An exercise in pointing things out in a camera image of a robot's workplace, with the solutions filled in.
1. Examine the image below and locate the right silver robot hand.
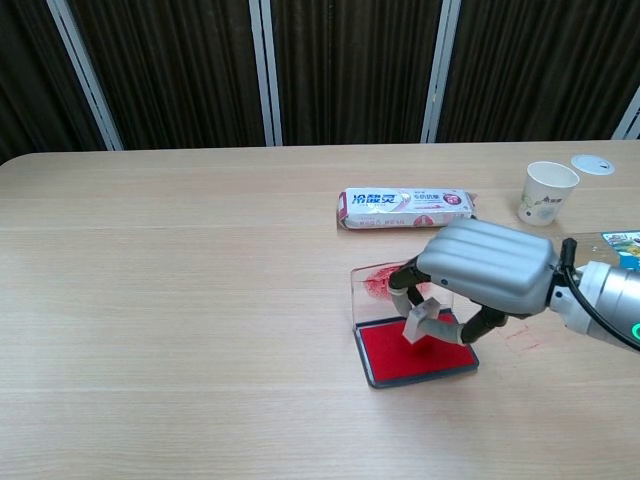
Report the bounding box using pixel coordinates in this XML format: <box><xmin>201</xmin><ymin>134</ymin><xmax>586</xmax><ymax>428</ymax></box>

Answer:
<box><xmin>387</xmin><ymin>217</ymin><xmax>559</xmax><ymax>346</ymax></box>

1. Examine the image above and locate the red white stamp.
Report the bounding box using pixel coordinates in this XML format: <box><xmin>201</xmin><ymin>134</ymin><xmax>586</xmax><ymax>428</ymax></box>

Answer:
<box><xmin>401</xmin><ymin>298</ymin><xmax>444</xmax><ymax>347</ymax></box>

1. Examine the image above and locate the red ink pad clear lid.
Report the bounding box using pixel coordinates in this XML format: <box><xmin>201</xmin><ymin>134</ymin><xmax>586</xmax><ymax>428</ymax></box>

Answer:
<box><xmin>349</xmin><ymin>257</ymin><xmax>480</xmax><ymax>389</ymax></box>

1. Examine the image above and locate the white paper cup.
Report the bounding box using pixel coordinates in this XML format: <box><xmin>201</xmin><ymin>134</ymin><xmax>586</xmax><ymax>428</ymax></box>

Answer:
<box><xmin>517</xmin><ymin>160</ymin><xmax>580</xmax><ymax>227</ymax></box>

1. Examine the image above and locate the white pink toothpaste box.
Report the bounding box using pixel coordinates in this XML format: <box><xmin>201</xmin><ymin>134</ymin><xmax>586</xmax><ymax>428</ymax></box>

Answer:
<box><xmin>333</xmin><ymin>188</ymin><xmax>482</xmax><ymax>234</ymax></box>

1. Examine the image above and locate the white round cup lid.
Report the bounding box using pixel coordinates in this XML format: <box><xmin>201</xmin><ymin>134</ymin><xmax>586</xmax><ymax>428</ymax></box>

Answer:
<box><xmin>570</xmin><ymin>153</ymin><xmax>616</xmax><ymax>177</ymax></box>

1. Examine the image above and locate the dark folding screen panel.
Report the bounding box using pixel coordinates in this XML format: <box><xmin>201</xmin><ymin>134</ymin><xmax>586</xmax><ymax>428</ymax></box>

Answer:
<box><xmin>0</xmin><ymin>0</ymin><xmax>116</xmax><ymax>166</ymax></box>
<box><xmin>49</xmin><ymin>0</ymin><xmax>275</xmax><ymax>152</ymax></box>
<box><xmin>258</xmin><ymin>0</ymin><xmax>454</xmax><ymax>147</ymax></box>
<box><xmin>427</xmin><ymin>0</ymin><xmax>640</xmax><ymax>145</ymax></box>

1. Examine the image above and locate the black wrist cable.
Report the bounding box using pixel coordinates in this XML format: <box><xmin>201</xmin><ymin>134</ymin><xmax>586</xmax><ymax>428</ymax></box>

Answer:
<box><xmin>558</xmin><ymin>238</ymin><xmax>640</xmax><ymax>352</ymax></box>

